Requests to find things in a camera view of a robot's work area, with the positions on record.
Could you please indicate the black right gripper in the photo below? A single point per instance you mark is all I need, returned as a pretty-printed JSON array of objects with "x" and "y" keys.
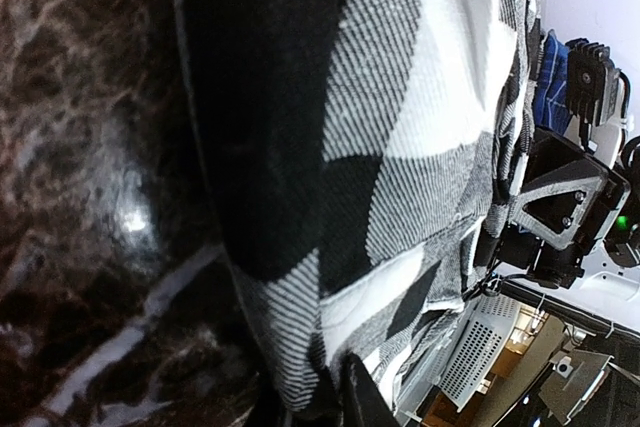
[{"x": 568, "y": 202}]

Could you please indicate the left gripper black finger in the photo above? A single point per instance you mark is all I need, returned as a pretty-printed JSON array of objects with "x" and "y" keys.
[{"x": 365, "y": 397}]

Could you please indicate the black white checked shirt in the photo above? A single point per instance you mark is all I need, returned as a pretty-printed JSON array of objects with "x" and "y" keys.
[{"x": 357, "y": 151}]

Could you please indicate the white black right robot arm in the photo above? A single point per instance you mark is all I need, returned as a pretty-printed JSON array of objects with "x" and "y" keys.
[{"x": 621, "y": 244}]

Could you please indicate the blue plaid folded shirt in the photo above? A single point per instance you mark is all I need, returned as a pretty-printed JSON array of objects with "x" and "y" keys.
[{"x": 549, "y": 103}]

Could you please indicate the perforated metal panel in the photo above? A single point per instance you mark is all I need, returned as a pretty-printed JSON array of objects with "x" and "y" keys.
[{"x": 459, "y": 363}]

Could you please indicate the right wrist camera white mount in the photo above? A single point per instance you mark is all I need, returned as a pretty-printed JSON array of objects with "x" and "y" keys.
[{"x": 598, "y": 99}]

